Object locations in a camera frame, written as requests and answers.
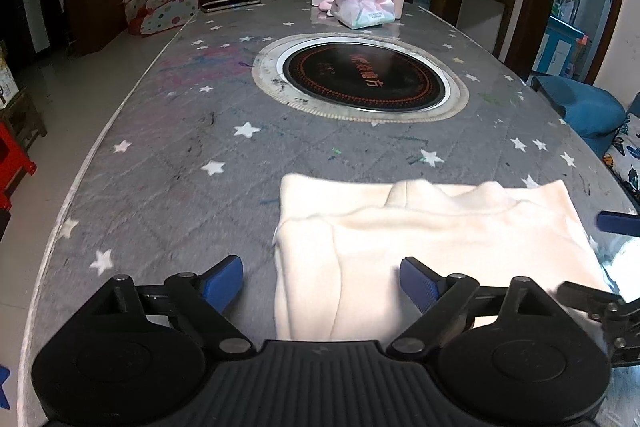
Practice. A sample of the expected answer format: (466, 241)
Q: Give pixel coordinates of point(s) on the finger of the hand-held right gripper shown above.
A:
(612, 309)
(620, 223)

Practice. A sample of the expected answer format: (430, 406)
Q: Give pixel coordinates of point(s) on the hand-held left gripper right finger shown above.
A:
(417, 282)

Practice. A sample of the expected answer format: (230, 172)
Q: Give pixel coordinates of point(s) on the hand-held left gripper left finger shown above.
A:
(225, 279)

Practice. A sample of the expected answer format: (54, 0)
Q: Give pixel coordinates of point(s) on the cream white garment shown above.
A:
(400, 227)

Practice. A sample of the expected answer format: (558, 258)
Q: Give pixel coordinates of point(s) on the butterfly printed cushion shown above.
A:
(627, 152)

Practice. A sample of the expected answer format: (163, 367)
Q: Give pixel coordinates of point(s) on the blue cushion seat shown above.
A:
(590, 107)

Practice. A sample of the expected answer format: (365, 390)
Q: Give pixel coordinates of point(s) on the grey star-printed table cover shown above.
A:
(175, 132)

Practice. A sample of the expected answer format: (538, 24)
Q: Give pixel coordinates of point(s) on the blue cabinet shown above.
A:
(555, 47)

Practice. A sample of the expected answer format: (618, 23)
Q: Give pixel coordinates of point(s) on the round black induction cooktop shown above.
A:
(360, 77)

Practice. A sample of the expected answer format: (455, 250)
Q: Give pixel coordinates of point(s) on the red plastic stool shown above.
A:
(15, 167)

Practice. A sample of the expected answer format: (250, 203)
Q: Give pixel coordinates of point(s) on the blue plastic object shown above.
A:
(4, 387)

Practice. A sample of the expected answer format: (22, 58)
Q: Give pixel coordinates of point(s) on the wooden stool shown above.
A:
(25, 112)

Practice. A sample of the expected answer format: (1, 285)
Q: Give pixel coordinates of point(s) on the polka-dot play tent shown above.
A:
(165, 12)

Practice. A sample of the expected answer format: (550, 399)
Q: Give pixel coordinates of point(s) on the dark tablet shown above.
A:
(230, 4)

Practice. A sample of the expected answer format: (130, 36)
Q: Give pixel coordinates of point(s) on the pink white wipes packet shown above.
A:
(362, 9)

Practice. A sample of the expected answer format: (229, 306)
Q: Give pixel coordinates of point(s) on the cardboard box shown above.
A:
(6, 77)

